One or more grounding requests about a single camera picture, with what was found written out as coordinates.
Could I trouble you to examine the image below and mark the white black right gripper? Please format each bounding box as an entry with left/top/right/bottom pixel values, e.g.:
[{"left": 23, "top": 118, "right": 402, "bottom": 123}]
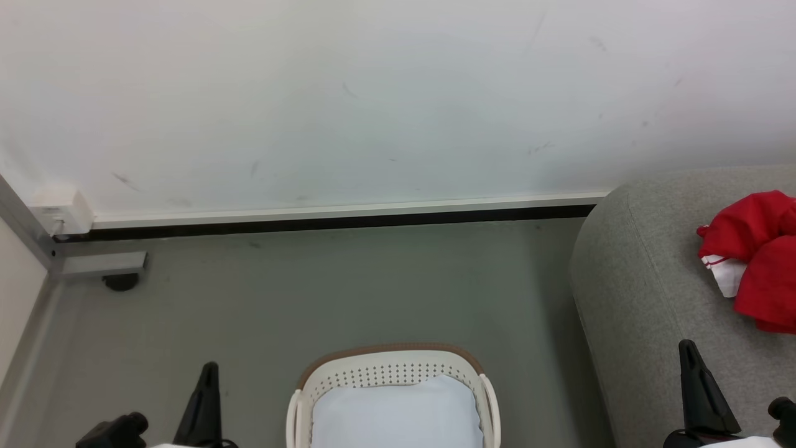
[{"left": 662, "top": 339, "right": 782, "bottom": 448}]

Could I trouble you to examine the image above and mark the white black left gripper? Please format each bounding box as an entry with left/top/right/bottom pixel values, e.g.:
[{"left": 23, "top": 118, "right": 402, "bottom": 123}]
[{"left": 149, "top": 362, "right": 240, "bottom": 448}]

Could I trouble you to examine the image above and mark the red garment white trim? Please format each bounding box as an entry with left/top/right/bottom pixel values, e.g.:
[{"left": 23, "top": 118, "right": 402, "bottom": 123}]
[{"left": 696, "top": 190, "right": 796, "bottom": 335}]

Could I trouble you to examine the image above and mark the white laundry basket brown rim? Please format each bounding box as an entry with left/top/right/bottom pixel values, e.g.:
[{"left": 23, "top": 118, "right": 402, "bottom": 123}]
[{"left": 286, "top": 342, "right": 502, "bottom": 448}]

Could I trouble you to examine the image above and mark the grey fabric sofa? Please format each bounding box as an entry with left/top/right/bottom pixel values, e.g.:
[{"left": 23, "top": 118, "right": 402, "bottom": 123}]
[{"left": 568, "top": 165, "right": 796, "bottom": 448}]

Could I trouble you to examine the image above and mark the white cloth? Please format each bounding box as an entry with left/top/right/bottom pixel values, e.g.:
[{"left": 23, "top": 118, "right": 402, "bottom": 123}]
[{"left": 310, "top": 373, "right": 485, "bottom": 448}]

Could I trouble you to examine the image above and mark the black baseboard strip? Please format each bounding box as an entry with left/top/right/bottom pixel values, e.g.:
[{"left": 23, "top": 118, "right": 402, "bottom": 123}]
[{"left": 53, "top": 204, "right": 598, "bottom": 243}]

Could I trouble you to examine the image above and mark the black round frame foot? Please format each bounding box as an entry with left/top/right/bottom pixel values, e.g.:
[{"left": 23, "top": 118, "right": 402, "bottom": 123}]
[{"left": 102, "top": 273, "right": 141, "bottom": 292}]

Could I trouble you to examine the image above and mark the grey metal foot bracket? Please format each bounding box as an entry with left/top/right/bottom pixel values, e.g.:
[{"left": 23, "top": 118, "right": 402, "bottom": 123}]
[{"left": 61, "top": 251, "right": 148, "bottom": 279}]

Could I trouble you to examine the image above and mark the white wall junction box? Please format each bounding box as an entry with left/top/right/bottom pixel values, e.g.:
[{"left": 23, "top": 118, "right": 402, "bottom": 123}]
[{"left": 30, "top": 187, "right": 95, "bottom": 238}]

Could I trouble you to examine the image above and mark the white wall trim strip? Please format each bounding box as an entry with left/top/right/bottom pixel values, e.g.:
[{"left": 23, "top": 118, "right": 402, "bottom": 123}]
[{"left": 92, "top": 192, "right": 613, "bottom": 230}]

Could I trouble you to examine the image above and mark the grey aluminium frame post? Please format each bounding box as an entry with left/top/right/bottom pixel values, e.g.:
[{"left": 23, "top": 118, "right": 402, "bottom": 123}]
[{"left": 0, "top": 174, "right": 64, "bottom": 281}]

